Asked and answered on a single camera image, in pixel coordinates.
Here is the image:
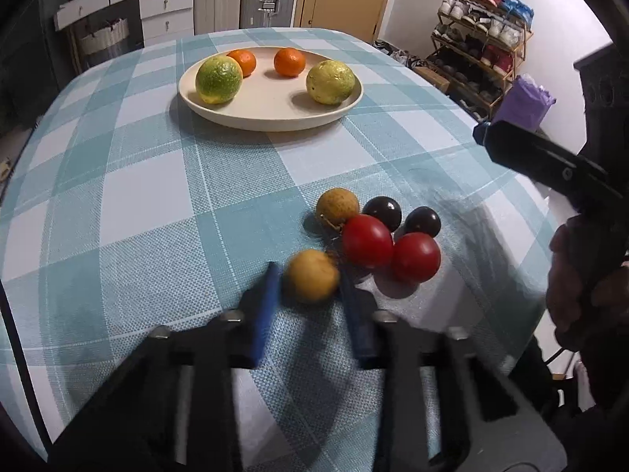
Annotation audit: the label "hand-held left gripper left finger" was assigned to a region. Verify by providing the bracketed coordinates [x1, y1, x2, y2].
[48, 262, 282, 472]

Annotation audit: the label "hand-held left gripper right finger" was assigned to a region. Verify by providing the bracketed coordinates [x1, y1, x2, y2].
[338, 274, 569, 472]

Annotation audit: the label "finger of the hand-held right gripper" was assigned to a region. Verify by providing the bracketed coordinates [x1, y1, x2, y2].
[473, 120, 626, 213]

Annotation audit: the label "brown longan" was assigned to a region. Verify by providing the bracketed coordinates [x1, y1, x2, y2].
[284, 249, 341, 304]
[316, 188, 361, 229]

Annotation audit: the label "red tomato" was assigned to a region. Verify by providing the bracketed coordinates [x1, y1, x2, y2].
[342, 214, 395, 269]
[392, 232, 441, 284]

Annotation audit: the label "dark purple plum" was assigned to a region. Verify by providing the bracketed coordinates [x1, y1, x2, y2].
[403, 206, 441, 238]
[362, 196, 403, 232]

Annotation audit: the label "cream round plate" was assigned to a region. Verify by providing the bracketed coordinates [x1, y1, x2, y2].
[178, 48, 364, 132]

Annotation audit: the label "yellow-green citrus fruit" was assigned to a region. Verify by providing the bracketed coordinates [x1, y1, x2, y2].
[305, 60, 356, 106]

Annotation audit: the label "green-yellow citrus fruit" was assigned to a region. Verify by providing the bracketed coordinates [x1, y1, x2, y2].
[195, 55, 244, 105]

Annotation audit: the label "orange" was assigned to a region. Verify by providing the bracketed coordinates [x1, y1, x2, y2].
[226, 49, 257, 78]
[273, 47, 307, 78]

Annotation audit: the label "person's right hand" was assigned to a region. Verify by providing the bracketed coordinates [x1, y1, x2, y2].
[545, 212, 629, 351]

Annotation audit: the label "wooden shoe rack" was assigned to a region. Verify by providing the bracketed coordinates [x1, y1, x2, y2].
[425, 0, 535, 124]

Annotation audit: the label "brown cardboard box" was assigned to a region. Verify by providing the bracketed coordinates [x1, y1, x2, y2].
[415, 66, 451, 93]

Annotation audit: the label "rows of sneakers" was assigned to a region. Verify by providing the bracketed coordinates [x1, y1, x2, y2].
[437, 0, 534, 72]

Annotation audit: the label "pile of shoes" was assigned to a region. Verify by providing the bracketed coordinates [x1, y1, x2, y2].
[373, 39, 426, 70]

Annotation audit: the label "teal checked tablecloth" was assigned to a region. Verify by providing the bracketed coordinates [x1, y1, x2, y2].
[0, 27, 581, 472]

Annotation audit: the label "wicker basket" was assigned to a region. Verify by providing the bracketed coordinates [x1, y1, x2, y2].
[79, 17, 131, 58]

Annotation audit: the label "white drawer dresser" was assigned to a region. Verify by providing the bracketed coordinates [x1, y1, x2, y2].
[53, 0, 195, 48]

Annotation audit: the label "dark grey refrigerator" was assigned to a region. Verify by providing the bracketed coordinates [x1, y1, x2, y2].
[7, 0, 67, 131]

